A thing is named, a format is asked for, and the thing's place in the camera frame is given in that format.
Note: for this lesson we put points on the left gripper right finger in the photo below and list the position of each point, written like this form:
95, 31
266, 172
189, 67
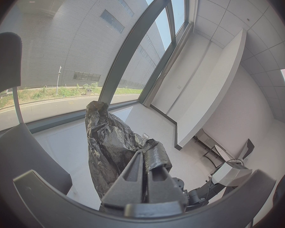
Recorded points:
166, 193

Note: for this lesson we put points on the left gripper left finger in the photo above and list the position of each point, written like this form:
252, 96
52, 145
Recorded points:
123, 193

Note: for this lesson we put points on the black plastic bag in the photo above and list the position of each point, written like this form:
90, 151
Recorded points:
109, 139

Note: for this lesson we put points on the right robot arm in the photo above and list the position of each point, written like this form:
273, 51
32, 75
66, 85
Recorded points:
230, 174

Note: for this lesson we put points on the grey chair with white legs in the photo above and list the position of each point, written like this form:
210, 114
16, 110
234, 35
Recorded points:
21, 155

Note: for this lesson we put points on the window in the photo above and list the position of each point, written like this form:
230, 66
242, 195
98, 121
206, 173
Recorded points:
130, 44

